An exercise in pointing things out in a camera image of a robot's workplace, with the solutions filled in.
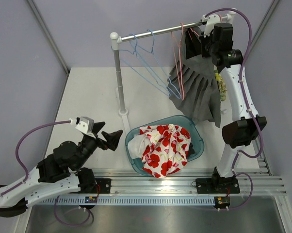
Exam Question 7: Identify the pink hanger with poppy skirt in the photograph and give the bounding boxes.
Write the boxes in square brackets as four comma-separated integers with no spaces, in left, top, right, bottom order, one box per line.
[171,23,185,100]

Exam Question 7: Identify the teal plastic basin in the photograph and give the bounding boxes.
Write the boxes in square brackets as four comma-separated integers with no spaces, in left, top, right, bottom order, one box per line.
[125,115,204,176]

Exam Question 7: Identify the red poppy print skirt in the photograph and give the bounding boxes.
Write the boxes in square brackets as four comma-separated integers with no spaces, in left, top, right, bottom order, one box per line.
[140,124,192,178]

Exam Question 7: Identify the blue wire hanger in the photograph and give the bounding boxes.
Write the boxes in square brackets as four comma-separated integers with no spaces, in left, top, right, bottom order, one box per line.
[120,33,167,96]
[134,29,180,100]

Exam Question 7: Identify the dark grey dotted skirt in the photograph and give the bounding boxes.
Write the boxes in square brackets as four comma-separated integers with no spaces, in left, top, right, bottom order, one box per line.
[186,143,195,158]

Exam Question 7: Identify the pink hanger with grey skirt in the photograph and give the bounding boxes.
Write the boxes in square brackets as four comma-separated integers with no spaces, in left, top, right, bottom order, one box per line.
[187,26,201,42]

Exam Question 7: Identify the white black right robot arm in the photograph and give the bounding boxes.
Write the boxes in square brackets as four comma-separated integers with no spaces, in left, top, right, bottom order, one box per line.
[195,23,267,194]

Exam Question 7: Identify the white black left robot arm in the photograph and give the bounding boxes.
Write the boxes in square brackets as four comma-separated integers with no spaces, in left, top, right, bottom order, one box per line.
[0,116,123,217]

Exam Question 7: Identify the lemon print skirt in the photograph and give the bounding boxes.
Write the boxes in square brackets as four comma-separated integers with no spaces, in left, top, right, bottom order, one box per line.
[214,67,227,101]

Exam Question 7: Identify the silver clothes rack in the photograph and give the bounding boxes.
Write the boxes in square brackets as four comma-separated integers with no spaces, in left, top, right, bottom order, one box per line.
[110,8,237,134]

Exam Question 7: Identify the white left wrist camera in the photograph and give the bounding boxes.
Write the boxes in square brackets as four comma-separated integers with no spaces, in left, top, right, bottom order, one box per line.
[69,116,94,137]

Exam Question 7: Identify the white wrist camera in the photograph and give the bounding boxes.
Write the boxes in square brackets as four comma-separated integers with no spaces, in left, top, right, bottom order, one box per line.
[201,14,221,38]
[69,116,94,137]

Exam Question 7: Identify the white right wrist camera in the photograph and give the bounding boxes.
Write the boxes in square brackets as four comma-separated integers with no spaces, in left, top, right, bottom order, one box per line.
[201,14,221,38]

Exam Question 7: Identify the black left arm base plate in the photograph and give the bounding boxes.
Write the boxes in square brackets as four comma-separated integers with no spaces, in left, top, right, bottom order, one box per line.
[86,178,112,195]

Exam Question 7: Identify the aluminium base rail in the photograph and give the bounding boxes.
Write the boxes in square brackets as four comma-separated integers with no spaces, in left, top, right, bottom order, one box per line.
[93,167,287,196]

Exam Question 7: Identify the white slotted cable duct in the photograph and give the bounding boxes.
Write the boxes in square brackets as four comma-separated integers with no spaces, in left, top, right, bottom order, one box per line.
[40,195,215,206]

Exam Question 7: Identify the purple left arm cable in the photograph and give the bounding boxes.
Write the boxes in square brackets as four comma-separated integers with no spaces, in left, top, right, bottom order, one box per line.
[0,120,95,226]

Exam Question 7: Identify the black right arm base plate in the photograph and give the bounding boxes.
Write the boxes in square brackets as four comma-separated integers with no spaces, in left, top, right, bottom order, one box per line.
[193,177,240,194]

